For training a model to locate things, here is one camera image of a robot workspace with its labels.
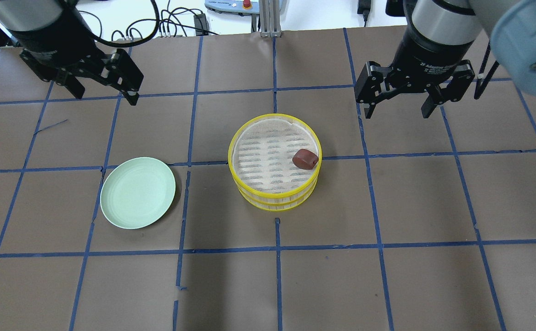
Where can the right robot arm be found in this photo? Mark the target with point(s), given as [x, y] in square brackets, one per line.
[502, 32]

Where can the aluminium frame post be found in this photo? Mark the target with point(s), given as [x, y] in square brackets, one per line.
[269, 18]

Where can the red-brown bun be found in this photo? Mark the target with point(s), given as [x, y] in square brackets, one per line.
[305, 159]

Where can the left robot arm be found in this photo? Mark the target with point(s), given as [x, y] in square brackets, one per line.
[28, 15]

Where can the teach pendant near plate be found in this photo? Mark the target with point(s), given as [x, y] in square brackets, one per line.
[235, 7]

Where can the black power adapter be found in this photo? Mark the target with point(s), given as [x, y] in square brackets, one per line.
[364, 7]

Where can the yellow steamer basket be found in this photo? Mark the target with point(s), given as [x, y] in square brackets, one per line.
[260, 153]
[278, 202]

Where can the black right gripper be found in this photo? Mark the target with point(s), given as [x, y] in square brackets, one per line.
[426, 57]

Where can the green plate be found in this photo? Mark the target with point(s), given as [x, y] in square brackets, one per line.
[137, 193]

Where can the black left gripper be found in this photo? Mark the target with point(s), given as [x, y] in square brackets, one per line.
[59, 42]

